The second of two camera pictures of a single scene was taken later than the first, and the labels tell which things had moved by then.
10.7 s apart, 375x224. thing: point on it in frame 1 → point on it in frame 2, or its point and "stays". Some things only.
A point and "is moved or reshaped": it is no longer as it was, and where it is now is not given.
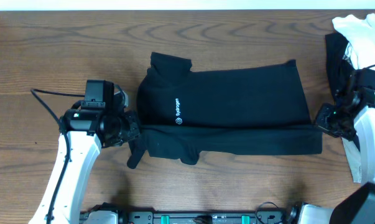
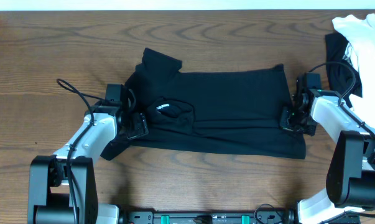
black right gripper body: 336,121 → 299,122
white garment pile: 364,37 stays
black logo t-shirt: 187,107 is moved or reshaped
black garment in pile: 340,71 stays
